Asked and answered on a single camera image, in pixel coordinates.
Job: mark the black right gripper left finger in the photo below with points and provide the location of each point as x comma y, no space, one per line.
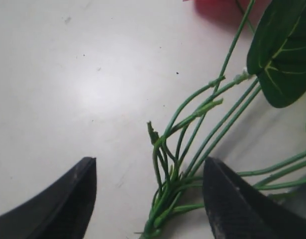
61,211

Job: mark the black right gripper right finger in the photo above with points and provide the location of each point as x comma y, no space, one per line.
236,210

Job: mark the artificial red anthurium plant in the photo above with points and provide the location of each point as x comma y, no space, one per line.
275,66

